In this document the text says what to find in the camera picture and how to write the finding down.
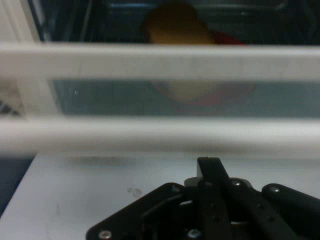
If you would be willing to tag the yellow-brown bread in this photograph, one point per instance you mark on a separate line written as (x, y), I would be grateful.
(175, 25)

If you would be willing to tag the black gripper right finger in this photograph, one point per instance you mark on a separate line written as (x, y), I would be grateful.
(262, 215)

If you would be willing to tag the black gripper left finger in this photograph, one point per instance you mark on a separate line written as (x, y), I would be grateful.
(175, 215)

